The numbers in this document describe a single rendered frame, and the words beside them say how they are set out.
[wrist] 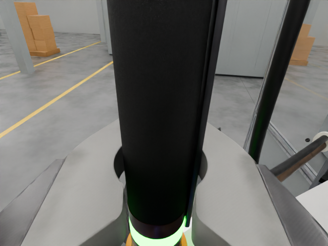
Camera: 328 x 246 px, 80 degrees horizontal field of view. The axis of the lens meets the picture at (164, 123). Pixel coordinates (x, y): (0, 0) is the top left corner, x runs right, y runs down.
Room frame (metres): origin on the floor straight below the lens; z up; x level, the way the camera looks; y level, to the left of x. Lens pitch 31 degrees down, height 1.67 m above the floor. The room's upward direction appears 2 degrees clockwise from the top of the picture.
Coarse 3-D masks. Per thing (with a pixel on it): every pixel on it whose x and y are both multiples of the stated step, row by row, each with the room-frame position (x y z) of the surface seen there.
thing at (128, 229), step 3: (126, 192) 0.43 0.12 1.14; (126, 195) 0.42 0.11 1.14; (126, 198) 0.41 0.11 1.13; (126, 201) 0.41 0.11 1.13; (126, 204) 0.40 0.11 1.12; (126, 207) 0.39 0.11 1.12; (126, 210) 0.38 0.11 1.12; (126, 213) 0.37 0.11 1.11; (126, 216) 0.37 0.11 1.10; (126, 219) 0.36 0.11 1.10; (126, 222) 0.36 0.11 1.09; (126, 225) 0.36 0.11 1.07; (129, 225) 0.33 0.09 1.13; (126, 228) 0.36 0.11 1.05; (129, 228) 0.33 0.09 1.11; (126, 231) 0.36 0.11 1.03; (129, 231) 0.33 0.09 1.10; (126, 234) 0.36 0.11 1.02; (126, 237) 0.36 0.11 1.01; (126, 240) 0.36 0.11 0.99
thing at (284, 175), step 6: (324, 144) 0.24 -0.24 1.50; (318, 150) 0.23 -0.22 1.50; (306, 156) 0.21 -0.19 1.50; (312, 156) 0.21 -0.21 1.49; (300, 162) 0.20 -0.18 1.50; (306, 162) 0.20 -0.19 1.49; (294, 168) 0.19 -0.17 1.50; (282, 174) 0.17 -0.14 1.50; (288, 174) 0.18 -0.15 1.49; (282, 180) 0.17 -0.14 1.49
